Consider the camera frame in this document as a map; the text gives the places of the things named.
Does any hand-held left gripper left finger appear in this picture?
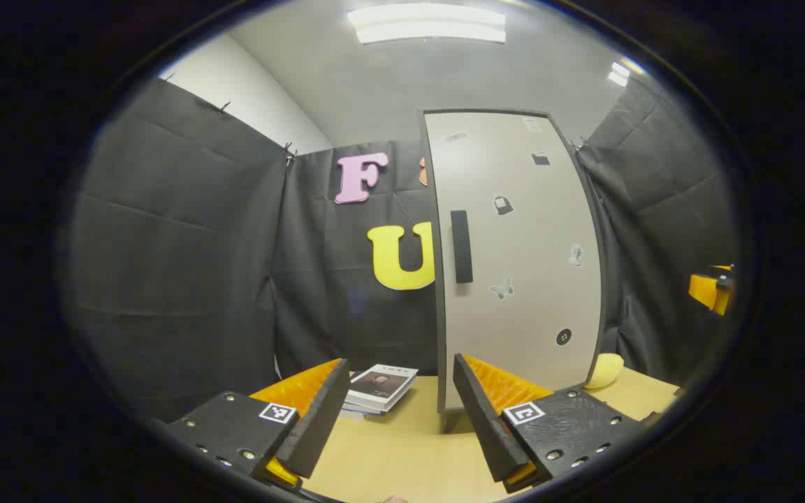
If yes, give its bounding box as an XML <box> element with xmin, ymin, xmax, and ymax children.
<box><xmin>165</xmin><ymin>358</ymin><xmax>352</xmax><ymax>493</ymax></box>

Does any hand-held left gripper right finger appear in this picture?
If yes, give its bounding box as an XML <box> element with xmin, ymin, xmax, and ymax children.
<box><xmin>453</xmin><ymin>353</ymin><xmax>644</xmax><ymax>495</ymax></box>

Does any dark grey cabinet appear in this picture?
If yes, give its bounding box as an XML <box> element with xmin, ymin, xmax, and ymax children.
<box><xmin>420</xmin><ymin>107</ymin><xmax>611</xmax><ymax>434</ymax></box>

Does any light grey cabinet door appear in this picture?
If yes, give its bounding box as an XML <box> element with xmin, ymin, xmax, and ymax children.
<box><xmin>423</xmin><ymin>110</ymin><xmax>606</xmax><ymax>413</ymax></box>

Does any black door handle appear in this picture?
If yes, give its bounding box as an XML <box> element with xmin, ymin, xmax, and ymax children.
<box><xmin>450</xmin><ymin>210</ymin><xmax>474</xmax><ymax>284</ymax></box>

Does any yellow plush toy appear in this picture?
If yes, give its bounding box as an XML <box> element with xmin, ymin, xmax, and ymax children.
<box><xmin>583</xmin><ymin>353</ymin><xmax>625</xmax><ymax>391</ymax></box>

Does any black backdrop cloth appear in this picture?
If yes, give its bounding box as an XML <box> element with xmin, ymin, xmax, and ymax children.
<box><xmin>67</xmin><ymin>73</ymin><xmax>739</xmax><ymax>420</ymax></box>

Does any large ceiling light panel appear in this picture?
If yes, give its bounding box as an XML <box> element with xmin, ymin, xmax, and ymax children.
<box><xmin>347</xmin><ymin>3</ymin><xmax>507</xmax><ymax>45</ymax></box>

